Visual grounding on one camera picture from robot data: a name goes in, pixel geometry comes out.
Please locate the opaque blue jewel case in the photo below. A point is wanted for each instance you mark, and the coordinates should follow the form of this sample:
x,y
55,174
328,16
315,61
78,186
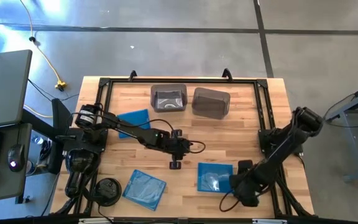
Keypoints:
x,y
135,117

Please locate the small grey desk panel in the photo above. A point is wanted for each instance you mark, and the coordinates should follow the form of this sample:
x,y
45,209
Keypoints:
x,y
5,186

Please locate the translucent blue jewel case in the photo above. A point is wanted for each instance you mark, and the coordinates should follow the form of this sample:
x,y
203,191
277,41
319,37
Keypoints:
x,y
144,189
213,177

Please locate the black computer mouse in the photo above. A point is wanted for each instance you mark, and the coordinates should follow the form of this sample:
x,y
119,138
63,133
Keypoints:
x,y
15,155

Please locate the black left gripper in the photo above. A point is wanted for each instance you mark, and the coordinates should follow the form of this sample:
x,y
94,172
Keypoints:
x,y
177,147

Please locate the clear plastic bottle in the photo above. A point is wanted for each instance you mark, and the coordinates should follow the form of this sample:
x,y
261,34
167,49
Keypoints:
x,y
37,140

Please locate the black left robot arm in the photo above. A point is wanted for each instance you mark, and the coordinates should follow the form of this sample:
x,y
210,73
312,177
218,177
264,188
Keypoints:
x,y
129,130

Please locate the glossy black curved housing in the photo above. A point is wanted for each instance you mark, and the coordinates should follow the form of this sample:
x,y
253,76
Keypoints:
x,y
81,169

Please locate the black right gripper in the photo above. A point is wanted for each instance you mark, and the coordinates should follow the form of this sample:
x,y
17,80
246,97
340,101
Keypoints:
x,y
245,186

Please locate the black beam with silver brackets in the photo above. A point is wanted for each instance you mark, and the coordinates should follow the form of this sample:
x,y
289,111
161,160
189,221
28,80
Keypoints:
x,y
179,221

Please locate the black arched table bracket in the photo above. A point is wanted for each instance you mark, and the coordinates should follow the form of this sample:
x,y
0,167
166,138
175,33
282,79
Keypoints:
x,y
227,71
133,72

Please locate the blue white can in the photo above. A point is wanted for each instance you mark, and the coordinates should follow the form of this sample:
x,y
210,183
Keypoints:
x,y
30,168

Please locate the round black disc-shaped device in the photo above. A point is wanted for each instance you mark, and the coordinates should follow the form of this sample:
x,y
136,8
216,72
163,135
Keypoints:
x,y
107,193

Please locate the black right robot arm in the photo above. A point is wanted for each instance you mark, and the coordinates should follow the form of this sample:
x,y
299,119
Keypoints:
x,y
284,146

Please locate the black desk support frame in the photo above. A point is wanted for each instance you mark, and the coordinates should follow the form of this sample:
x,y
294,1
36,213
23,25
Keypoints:
x,y
39,123

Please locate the black aluminium table frame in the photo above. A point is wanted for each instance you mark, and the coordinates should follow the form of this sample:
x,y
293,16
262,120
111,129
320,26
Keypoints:
x,y
197,81

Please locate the grey translucent plastic bin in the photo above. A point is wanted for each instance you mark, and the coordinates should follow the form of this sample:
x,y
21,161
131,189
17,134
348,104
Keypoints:
x,y
158,88
210,104

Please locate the grey metal table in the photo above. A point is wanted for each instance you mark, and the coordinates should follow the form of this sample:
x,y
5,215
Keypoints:
x,y
348,109

